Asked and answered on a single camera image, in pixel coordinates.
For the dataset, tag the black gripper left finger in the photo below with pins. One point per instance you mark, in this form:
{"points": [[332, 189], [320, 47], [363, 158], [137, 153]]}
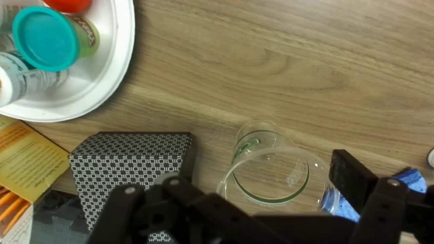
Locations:
{"points": [[149, 212]]}

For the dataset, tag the white bottle green label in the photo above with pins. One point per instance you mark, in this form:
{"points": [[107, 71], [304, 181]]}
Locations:
{"points": [[31, 82]]}

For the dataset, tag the red toy strawberry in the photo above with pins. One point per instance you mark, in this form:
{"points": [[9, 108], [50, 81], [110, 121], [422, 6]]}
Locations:
{"points": [[68, 5]]}

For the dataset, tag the yellow cardboard box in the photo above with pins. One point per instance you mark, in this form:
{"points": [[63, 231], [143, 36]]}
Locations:
{"points": [[27, 158]]}

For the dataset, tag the small white jar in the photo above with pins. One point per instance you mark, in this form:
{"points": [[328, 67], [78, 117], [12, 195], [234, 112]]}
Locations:
{"points": [[431, 158]]}

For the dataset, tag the white paper plate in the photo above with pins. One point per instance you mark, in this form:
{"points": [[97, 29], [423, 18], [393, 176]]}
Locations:
{"points": [[103, 55]]}

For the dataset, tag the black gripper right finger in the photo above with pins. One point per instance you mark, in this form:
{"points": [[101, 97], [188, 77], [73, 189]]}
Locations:
{"points": [[388, 212]]}

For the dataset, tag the teal lid dough tub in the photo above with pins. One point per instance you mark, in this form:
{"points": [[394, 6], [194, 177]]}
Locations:
{"points": [[44, 39]]}

